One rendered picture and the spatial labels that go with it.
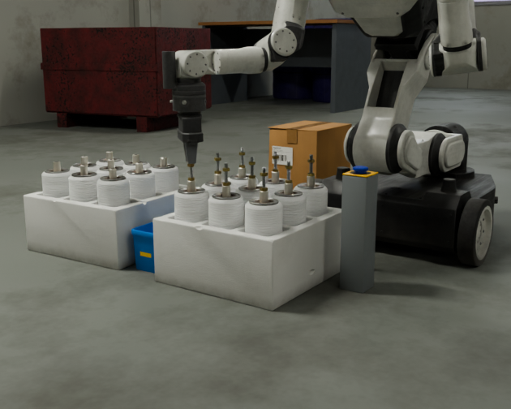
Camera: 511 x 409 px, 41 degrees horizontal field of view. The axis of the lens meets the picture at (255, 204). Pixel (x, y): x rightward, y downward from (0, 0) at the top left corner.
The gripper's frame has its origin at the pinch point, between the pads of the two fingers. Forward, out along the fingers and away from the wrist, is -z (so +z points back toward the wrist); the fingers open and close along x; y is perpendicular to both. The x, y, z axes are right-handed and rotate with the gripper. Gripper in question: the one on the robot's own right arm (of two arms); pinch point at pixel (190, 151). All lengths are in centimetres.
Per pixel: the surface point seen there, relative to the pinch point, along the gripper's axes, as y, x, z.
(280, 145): -52, 91, -14
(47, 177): 39, 37, -12
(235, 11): -151, 606, 60
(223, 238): -5.0, -17.6, -19.8
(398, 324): -41, -44, -36
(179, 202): 3.8, -3.0, -13.1
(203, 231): -0.7, -12.7, -18.9
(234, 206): -9.0, -13.5, -12.6
